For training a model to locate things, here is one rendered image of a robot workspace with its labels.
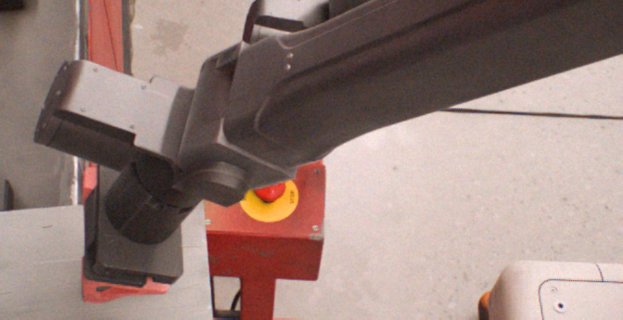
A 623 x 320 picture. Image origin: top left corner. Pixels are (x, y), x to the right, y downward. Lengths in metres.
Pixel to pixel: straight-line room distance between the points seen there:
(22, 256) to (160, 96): 0.27
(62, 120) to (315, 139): 0.17
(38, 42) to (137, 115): 0.56
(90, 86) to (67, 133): 0.03
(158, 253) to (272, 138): 0.21
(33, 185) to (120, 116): 0.44
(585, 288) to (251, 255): 0.77
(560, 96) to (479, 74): 1.89
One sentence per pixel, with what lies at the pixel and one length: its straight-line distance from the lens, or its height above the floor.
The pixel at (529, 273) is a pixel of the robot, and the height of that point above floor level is 0.28.
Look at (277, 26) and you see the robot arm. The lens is 0.93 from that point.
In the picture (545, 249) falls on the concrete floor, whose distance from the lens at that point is 2.01.
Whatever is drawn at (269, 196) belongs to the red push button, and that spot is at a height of 0.81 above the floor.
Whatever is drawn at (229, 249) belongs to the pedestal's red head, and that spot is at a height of 0.74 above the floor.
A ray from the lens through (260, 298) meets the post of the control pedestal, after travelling 1.35.
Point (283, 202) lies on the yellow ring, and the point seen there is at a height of 0.78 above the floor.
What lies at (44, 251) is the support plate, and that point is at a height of 1.00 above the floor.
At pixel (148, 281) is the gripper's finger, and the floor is 1.08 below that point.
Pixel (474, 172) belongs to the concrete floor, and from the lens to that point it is 2.07.
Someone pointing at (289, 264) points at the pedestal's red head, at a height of 0.71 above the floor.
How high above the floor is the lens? 1.67
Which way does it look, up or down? 55 degrees down
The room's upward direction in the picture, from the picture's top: 7 degrees clockwise
